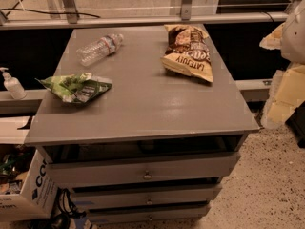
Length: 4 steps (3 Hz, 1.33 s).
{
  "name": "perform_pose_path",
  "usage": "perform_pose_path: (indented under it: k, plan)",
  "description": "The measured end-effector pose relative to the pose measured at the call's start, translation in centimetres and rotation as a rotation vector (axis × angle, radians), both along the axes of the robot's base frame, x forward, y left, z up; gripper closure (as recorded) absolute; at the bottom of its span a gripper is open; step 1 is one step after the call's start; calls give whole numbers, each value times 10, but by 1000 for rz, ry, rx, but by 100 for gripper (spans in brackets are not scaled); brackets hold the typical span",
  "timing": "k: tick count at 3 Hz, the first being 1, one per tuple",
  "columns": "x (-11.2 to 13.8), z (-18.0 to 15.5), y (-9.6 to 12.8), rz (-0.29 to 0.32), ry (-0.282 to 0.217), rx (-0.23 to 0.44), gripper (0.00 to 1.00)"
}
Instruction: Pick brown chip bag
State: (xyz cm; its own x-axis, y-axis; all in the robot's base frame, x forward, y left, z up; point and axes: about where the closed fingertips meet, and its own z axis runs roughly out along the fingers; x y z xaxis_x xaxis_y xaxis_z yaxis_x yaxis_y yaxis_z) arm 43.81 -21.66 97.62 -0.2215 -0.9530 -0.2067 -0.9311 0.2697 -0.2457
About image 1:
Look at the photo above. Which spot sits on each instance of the clear plastic water bottle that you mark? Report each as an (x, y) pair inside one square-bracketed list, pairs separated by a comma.
[(99, 49)]

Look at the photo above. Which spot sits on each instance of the green chip bag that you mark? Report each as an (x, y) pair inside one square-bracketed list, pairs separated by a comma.
[(77, 88)]

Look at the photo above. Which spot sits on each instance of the brown chip bag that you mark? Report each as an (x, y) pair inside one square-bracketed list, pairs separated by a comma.
[(187, 52)]

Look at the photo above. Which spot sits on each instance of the bottom grey drawer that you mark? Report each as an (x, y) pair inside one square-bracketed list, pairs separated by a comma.
[(150, 213)]

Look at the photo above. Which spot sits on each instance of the middle grey drawer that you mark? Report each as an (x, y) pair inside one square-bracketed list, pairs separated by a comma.
[(147, 196)]

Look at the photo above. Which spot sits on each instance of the top grey drawer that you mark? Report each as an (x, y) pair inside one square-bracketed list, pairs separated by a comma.
[(140, 170)]

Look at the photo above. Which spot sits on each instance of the grey drawer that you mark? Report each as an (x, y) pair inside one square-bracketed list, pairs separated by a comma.
[(147, 196), (140, 170), (150, 213)]

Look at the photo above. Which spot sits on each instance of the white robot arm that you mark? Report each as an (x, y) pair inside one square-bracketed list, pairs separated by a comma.
[(293, 36)]

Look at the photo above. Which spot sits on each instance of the white cardboard box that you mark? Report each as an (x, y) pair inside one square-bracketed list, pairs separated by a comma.
[(36, 198)]

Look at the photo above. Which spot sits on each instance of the grey drawer cabinet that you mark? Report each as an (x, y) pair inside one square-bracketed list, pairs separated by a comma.
[(148, 112)]

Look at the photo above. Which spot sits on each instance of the metal railing frame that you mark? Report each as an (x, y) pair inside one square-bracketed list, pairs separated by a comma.
[(43, 14)]

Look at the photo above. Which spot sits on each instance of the white pump dispenser bottle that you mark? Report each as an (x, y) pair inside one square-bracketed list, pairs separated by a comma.
[(13, 85)]

